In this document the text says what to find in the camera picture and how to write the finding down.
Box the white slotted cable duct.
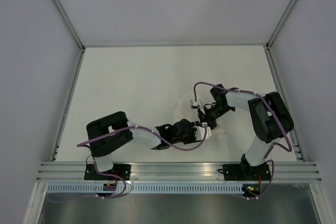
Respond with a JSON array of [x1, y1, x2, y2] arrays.
[[47, 183, 243, 195]]

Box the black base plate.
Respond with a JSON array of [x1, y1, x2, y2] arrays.
[[217, 164, 271, 182], [84, 164, 131, 181]]

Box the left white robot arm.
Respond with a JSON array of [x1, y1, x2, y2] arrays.
[[86, 111, 207, 180]]

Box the aluminium frame post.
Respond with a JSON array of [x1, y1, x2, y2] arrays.
[[265, 0, 298, 50], [51, 0, 85, 52]]

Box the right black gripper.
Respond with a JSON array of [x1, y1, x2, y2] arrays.
[[197, 103, 233, 131]]

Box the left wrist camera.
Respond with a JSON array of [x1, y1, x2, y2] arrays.
[[194, 126, 212, 141]]

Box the right aluminium frame post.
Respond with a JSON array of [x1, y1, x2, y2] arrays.
[[265, 0, 298, 50]]

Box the white cloth napkin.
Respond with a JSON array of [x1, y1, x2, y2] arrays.
[[172, 90, 226, 135]]

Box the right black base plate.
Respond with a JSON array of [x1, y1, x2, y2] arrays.
[[217, 164, 271, 182]]

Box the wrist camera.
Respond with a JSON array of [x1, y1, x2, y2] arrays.
[[194, 126, 212, 141], [190, 99, 204, 110]]

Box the left aluminium frame post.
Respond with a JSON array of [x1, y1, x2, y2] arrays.
[[51, 0, 85, 52]]

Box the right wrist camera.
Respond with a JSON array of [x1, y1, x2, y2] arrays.
[[190, 99, 204, 110]]

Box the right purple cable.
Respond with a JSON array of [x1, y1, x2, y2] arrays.
[[193, 81, 292, 201]]

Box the aluminium mounting rail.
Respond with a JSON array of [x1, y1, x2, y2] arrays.
[[36, 162, 322, 184]]

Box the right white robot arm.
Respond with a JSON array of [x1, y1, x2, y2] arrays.
[[192, 82, 294, 179]]

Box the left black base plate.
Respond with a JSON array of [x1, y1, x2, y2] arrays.
[[84, 164, 131, 181]]

